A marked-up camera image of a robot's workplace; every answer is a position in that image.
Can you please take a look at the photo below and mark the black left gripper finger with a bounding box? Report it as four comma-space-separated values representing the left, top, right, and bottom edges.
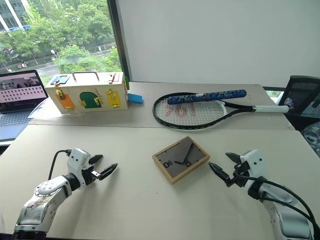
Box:
88, 154, 104, 166
98, 163, 119, 181

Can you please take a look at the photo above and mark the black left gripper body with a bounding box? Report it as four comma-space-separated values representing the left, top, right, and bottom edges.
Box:
81, 166, 104, 187

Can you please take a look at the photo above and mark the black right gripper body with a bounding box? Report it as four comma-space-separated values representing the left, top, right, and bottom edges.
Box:
230, 162, 251, 188

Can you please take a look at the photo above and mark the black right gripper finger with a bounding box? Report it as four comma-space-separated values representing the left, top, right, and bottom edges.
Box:
208, 161, 235, 188
225, 152, 242, 165

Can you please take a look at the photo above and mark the open laptop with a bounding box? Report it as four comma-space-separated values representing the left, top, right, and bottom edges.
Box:
0, 69, 50, 141

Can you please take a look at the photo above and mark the black white tennis racket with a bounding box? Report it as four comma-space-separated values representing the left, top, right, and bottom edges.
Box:
152, 92, 291, 131

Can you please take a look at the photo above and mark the blue patterned tube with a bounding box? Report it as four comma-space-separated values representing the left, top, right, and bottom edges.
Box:
167, 89, 248, 106

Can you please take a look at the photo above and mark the wooden lock puzzle box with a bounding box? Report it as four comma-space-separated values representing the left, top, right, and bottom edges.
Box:
44, 71, 130, 114

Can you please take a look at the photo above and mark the blue block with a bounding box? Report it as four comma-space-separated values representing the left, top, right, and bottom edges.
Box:
127, 93, 145, 105

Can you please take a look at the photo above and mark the patterned dark bag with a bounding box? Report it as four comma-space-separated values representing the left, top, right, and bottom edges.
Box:
299, 121, 320, 159

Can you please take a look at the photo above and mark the black mesh office chair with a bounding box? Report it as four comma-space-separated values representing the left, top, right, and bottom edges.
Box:
276, 75, 320, 131

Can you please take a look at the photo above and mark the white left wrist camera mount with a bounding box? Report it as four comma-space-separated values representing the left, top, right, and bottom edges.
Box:
66, 148, 92, 187

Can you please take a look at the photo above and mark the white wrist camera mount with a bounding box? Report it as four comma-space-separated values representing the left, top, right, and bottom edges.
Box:
239, 149, 267, 181
66, 148, 92, 187

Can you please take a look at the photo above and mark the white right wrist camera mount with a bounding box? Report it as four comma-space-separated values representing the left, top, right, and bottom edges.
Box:
239, 149, 267, 181

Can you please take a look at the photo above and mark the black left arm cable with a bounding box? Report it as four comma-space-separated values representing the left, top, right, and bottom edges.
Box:
47, 149, 72, 181

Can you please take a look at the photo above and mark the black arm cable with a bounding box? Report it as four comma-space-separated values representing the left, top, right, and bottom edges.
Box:
234, 171, 320, 236
47, 149, 72, 181

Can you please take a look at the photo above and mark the square wooden wall clock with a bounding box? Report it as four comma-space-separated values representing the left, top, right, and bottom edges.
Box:
151, 136, 211, 185

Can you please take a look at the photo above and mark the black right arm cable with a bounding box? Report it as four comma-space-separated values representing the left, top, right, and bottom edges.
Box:
234, 171, 320, 236

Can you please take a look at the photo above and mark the dark window frame post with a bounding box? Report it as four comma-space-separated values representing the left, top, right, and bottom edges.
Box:
106, 0, 134, 83

